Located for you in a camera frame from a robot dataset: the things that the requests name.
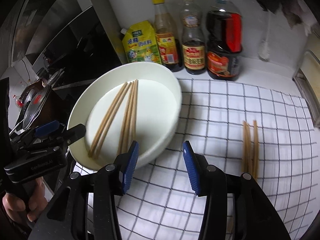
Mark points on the yellow cap soy sauce bottle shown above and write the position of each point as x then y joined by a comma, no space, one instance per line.
193,41

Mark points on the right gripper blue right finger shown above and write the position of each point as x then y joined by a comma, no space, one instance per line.
192,167

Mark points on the person left hand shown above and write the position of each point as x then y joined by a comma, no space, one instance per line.
15,207

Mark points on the black stove top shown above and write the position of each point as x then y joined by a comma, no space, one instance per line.
85,49

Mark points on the metal rack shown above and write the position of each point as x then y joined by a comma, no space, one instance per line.
306,78

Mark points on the white checkered cloth mat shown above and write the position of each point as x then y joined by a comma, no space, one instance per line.
161,204

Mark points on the pot with glass lid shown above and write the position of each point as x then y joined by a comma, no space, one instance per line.
40,105

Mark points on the wooden chopstick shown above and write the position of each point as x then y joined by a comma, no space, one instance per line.
123,127
108,124
244,148
255,150
134,113
128,119
105,120
248,162

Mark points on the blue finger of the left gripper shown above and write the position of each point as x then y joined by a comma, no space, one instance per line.
46,129
74,134

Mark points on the yellow seasoning pouch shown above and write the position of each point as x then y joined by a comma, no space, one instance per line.
139,42

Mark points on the large dark soy sauce jug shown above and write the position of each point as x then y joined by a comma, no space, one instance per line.
224,46

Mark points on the yellow cap vinegar bottle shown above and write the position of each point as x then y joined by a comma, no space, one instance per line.
167,38

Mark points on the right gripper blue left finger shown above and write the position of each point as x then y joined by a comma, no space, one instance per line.
128,162

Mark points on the white hanging brush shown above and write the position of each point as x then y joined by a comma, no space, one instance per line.
264,51

